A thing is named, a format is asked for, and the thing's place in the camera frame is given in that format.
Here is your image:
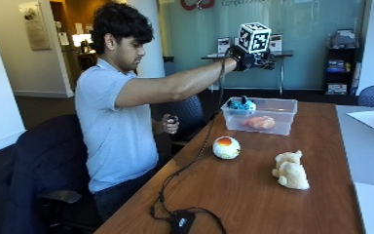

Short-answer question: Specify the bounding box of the narrow console table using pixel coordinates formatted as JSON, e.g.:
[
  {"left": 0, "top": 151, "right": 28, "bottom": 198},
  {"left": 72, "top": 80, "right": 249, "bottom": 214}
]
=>
[{"left": 201, "top": 50, "right": 294, "bottom": 96}]

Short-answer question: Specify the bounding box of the standing display card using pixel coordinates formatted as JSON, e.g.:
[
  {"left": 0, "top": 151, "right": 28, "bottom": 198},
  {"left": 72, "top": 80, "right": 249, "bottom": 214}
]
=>
[
  {"left": 216, "top": 36, "right": 233, "bottom": 55},
  {"left": 269, "top": 33, "right": 285, "bottom": 53}
]

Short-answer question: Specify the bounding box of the white marker cube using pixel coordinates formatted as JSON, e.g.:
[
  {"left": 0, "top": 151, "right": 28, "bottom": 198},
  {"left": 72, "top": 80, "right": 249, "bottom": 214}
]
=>
[{"left": 237, "top": 21, "right": 273, "bottom": 55}]

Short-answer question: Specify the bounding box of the the person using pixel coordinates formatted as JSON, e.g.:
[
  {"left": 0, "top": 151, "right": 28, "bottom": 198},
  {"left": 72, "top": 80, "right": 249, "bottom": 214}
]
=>
[{"left": 75, "top": 2, "right": 241, "bottom": 222}]

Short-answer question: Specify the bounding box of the white and orange ball toy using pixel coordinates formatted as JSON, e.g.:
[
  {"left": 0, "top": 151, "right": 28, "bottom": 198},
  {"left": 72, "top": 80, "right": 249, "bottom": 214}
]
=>
[{"left": 212, "top": 136, "right": 241, "bottom": 160}]

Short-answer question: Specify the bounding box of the blue and black plush toy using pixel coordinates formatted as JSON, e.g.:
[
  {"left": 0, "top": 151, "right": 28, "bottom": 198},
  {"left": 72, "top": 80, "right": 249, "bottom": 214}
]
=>
[{"left": 228, "top": 95, "right": 257, "bottom": 116}]

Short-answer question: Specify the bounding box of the black shelf unit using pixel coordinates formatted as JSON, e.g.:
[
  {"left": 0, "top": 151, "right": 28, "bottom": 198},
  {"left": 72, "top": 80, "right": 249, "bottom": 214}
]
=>
[{"left": 323, "top": 28, "right": 363, "bottom": 97}]

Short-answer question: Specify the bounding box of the clear plastic bin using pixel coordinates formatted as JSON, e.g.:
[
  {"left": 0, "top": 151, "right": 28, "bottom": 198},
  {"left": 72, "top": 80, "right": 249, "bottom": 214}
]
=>
[{"left": 221, "top": 97, "right": 298, "bottom": 137}]

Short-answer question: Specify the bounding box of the orange plush toy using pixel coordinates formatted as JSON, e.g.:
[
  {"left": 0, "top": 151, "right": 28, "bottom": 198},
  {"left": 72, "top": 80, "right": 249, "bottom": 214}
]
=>
[{"left": 241, "top": 115, "right": 277, "bottom": 131}]

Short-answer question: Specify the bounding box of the black hub box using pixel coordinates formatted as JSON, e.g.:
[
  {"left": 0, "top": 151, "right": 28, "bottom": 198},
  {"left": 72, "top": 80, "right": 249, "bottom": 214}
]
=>
[{"left": 168, "top": 210, "right": 197, "bottom": 234}]

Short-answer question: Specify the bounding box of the cream plush teddy bear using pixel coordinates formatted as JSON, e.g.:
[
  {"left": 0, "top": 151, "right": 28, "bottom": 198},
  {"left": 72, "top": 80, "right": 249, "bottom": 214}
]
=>
[{"left": 272, "top": 149, "right": 311, "bottom": 191}]

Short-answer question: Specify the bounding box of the dark jacket on chair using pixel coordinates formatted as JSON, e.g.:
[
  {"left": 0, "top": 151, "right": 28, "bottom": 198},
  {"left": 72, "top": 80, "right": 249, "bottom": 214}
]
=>
[{"left": 3, "top": 114, "right": 93, "bottom": 234}]

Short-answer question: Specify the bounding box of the dark blue office chair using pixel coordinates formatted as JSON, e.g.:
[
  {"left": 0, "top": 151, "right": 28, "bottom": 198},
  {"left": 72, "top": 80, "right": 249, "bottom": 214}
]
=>
[{"left": 3, "top": 114, "right": 107, "bottom": 234}]

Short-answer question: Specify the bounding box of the black cable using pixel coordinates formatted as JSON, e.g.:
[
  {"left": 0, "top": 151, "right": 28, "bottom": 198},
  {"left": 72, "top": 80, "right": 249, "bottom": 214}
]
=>
[{"left": 148, "top": 58, "right": 229, "bottom": 234}]

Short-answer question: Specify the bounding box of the framed wall poster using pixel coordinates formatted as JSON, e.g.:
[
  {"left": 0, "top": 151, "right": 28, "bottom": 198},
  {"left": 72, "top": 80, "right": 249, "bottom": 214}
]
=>
[{"left": 18, "top": 0, "right": 52, "bottom": 52}]

